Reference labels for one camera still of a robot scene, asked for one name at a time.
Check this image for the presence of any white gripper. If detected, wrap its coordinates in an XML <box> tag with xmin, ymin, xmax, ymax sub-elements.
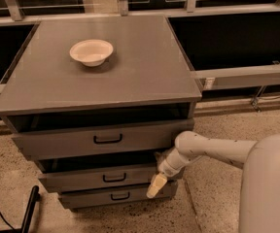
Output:
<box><xmin>147</xmin><ymin>147</ymin><xmax>192</xmax><ymax>198</ymax></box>

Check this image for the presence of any grey drawer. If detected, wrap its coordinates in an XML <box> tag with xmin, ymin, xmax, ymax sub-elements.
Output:
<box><xmin>39</xmin><ymin>163</ymin><xmax>157</xmax><ymax>193</ymax></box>
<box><xmin>13</xmin><ymin>118</ymin><xmax>194</xmax><ymax>160</ymax></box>
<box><xmin>57</xmin><ymin>181</ymin><xmax>179</xmax><ymax>211</ymax></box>

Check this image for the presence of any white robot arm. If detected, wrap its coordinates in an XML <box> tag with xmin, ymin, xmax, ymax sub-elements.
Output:
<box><xmin>147</xmin><ymin>131</ymin><xmax>280</xmax><ymax>233</ymax></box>

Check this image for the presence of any grey top drawer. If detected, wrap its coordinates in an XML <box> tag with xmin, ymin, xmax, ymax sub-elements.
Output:
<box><xmin>13</xmin><ymin>118</ymin><xmax>194</xmax><ymax>160</ymax></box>

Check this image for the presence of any grey bottom drawer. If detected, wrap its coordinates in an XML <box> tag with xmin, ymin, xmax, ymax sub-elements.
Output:
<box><xmin>57</xmin><ymin>181</ymin><xmax>179</xmax><ymax>211</ymax></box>

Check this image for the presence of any grey drawer cabinet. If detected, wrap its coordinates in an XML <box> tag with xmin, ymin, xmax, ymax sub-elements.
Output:
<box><xmin>0</xmin><ymin>15</ymin><xmax>203</xmax><ymax>211</ymax></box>

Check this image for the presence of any metal window railing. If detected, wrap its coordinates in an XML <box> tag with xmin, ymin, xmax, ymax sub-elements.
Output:
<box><xmin>0</xmin><ymin>0</ymin><xmax>280</xmax><ymax>97</ymax></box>

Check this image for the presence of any black pole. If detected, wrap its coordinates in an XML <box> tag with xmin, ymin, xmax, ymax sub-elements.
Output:
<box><xmin>20</xmin><ymin>185</ymin><xmax>40</xmax><ymax>233</ymax></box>

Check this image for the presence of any white bowl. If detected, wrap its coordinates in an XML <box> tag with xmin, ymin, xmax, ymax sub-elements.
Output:
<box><xmin>69</xmin><ymin>39</ymin><xmax>114</xmax><ymax>67</ymax></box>

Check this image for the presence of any metal floor bracket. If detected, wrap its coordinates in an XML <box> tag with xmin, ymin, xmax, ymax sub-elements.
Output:
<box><xmin>250</xmin><ymin>85</ymin><xmax>266</xmax><ymax>113</ymax></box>

